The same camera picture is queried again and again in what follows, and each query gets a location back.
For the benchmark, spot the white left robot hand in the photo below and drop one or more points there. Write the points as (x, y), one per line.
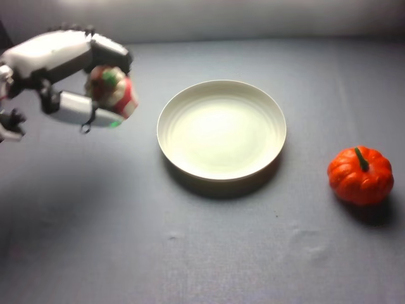
(47, 55)

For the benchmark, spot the toy cake with red icing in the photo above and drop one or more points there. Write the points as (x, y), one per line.
(123, 95)

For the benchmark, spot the orange toy pumpkin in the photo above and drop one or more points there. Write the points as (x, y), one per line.
(360, 185)

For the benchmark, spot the white round plate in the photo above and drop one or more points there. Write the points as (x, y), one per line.
(221, 133)

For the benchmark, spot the grey table cloth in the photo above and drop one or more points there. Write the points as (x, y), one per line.
(126, 237)

